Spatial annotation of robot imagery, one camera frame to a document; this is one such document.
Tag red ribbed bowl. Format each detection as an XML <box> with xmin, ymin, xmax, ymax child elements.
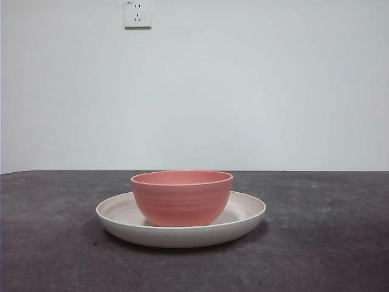
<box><xmin>130</xmin><ymin>171</ymin><xmax>234</xmax><ymax>228</ymax></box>

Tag white round plate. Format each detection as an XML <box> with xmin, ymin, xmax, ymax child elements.
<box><xmin>95</xmin><ymin>190</ymin><xmax>267</xmax><ymax>249</ymax></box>

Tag white wall power socket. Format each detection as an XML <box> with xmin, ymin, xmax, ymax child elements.
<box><xmin>124</xmin><ymin>0</ymin><xmax>152</xmax><ymax>30</ymax></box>

